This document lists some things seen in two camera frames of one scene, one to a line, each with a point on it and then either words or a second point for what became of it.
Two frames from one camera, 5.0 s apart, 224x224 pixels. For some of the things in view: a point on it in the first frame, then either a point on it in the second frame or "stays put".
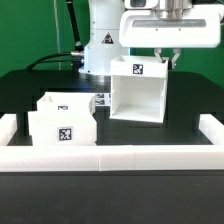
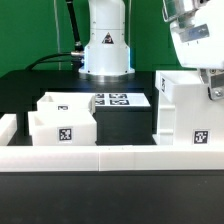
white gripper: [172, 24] -> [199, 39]
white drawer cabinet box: [138, 88] -> [187, 115]
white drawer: [65, 102] stays put
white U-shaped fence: [112, 158] stays put
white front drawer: [60, 127] stays put
